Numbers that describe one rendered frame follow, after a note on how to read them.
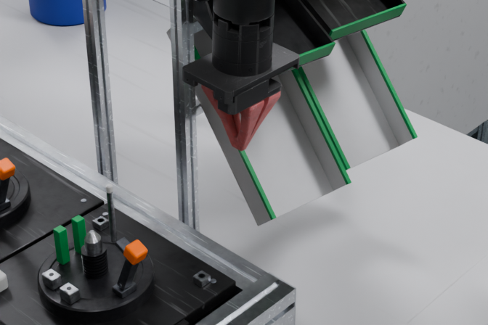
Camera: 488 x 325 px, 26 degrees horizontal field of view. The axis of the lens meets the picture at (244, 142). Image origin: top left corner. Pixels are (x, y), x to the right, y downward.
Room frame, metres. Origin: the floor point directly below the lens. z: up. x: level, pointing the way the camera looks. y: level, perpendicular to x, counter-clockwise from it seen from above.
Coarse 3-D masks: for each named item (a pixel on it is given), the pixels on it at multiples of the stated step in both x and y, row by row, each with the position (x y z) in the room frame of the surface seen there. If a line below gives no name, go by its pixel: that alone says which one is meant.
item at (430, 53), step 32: (160, 0) 2.02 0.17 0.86; (416, 0) 2.33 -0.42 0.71; (448, 0) 2.44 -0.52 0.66; (480, 0) 2.56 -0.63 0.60; (384, 32) 2.24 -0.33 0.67; (416, 32) 2.34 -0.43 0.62; (448, 32) 2.45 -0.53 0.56; (480, 32) 2.57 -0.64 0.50; (384, 64) 2.25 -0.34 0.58; (416, 64) 2.35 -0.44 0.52; (448, 64) 2.47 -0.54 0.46; (480, 64) 2.59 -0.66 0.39; (416, 96) 2.36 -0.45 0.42; (448, 96) 2.48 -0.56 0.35; (480, 96) 2.61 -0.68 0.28; (480, 128) 2.65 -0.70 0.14
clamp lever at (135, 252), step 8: (120, 240) 0.95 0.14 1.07; (136, 240) 0.94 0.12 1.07; (120, 248) 0.94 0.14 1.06; (128, 248) 0.93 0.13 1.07; (136, 248) 0.93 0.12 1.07; (144, 248) 0.93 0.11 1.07; (128, 256) 0.93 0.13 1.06; (136, 256) 0.92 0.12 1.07; (144, 256) 0.93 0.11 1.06; (128, 264) 0.93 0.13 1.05; (136, 264) 0.93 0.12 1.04; (128, 272) 0.93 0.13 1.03; (120, 280) 0.94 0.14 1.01; (128, 280) 0.94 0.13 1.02
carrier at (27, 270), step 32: (128, 224) 1.10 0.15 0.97; (32, 256) 1.04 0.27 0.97; (64, 256) 1.00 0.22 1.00; (96, 256) 0.97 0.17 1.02; (160, 256) 1.04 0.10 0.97; (192, 256) 1.04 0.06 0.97; (0, 288) 0.97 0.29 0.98; (32, 288) 0.98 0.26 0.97; (64, 288) 0.94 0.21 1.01; (96, 288) 0.95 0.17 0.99; (128, 288) 0.94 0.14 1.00; (160, 288) 0.98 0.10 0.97; (192, 288) 0.98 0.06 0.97; (224, 288) 0.98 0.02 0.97; (0, 320) 0.92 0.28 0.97; (32, 320) 0.92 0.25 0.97; (64, 320) 0.92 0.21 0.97; (96, 320) 0.92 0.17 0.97; (128, 320) 0.92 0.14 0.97; (160, 320) 0.92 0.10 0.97; (192, 320) 0.94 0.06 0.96
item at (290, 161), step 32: (288, 96) 1.23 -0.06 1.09; (224, 128) 1.13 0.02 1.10; (288, 128) 1.20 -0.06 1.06; (320, 128) 1.18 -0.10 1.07; (256, 160) 1.14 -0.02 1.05; (288, 160) 1.16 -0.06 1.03; (320, 160) 1.17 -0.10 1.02; (256, 192) 1.08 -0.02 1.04; (288, 192) 1.13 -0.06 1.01; (320, 192) 1.14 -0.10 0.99
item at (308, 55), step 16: (208, 0) 1.20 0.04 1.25; (288, 0) 1.23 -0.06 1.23; (208, 16) 1.15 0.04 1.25; (288, 16) 1.21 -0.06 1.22; (304, 16) 1.20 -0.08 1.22; (208, 32) 1.15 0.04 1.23; (288, 32) 1.19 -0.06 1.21; (304, 32) 1.19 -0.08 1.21; (320, 32) 1.18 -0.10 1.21; (288, 48) 1.16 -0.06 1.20; (304, 48) 1.17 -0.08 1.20; (320, 48) 1.15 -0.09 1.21; (304, 64) 1.14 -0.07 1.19
